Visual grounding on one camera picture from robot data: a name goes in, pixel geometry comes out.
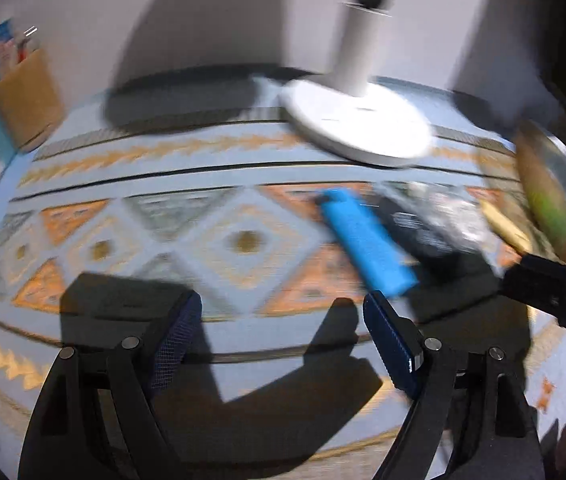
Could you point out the clear plastic bag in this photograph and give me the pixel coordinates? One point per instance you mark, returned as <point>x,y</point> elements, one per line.
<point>455,210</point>

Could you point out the patterned table mat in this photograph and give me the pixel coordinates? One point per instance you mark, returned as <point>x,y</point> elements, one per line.
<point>113,185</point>

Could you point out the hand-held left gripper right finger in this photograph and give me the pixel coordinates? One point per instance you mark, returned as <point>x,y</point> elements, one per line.
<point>393,340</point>

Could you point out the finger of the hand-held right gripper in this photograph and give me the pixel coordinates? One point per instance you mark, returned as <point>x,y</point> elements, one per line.
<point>543,282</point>

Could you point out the blue oblong object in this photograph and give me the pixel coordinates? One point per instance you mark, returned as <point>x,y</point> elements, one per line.
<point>368,240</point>

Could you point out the green toy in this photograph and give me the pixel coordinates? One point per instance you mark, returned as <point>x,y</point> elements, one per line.
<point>553,210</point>

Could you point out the black flat object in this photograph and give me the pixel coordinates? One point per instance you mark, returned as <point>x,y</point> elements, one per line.
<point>420,235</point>

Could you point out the brown transparent bowl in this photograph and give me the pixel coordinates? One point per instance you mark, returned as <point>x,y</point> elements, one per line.
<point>563,185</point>

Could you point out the brown cardboard box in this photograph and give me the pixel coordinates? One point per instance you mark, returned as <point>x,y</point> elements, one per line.
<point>28,100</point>

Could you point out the yellow oblong object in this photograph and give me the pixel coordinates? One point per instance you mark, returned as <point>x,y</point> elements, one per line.
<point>505,225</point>

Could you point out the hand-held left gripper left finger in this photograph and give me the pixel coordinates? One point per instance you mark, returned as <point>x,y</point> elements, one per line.
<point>178,345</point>

